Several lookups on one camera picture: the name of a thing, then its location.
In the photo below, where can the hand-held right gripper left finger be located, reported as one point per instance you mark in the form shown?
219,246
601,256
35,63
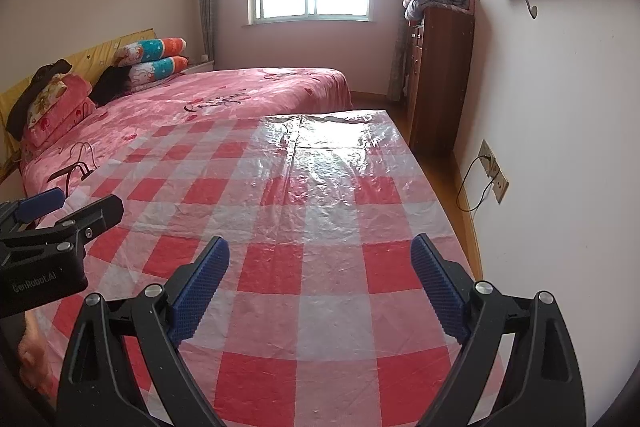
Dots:
200,292

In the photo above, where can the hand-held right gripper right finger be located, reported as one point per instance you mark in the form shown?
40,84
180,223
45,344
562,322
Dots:
440,289

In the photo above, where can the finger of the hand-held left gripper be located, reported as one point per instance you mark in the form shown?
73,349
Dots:
97,214
40,204

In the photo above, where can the pink plastic bin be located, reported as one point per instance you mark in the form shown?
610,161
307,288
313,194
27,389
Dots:
35,352

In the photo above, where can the pink pillow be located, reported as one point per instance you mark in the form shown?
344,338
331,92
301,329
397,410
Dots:
70,107

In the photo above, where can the floral pillow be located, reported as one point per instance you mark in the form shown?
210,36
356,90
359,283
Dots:
45,99

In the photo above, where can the black cloth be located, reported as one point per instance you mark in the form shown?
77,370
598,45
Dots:
112,84

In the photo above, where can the dark brown cloth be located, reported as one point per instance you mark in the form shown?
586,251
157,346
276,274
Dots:
50,68

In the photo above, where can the red white checked tablecloth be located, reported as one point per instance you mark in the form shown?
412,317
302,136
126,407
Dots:
325,207

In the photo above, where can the yellow headboard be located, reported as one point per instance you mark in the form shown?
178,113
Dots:
85,57

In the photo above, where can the cartoon bolster pillow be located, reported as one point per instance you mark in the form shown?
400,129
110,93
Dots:
155,48
160,69

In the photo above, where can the bed with pink cover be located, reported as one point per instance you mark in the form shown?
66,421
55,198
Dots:
225,92

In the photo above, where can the white nightstand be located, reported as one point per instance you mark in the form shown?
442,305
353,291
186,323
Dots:
199,67

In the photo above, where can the wooden cabinet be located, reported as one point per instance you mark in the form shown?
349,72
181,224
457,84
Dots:
445,72

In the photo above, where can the wall socket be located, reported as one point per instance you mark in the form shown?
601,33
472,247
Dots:
495,179

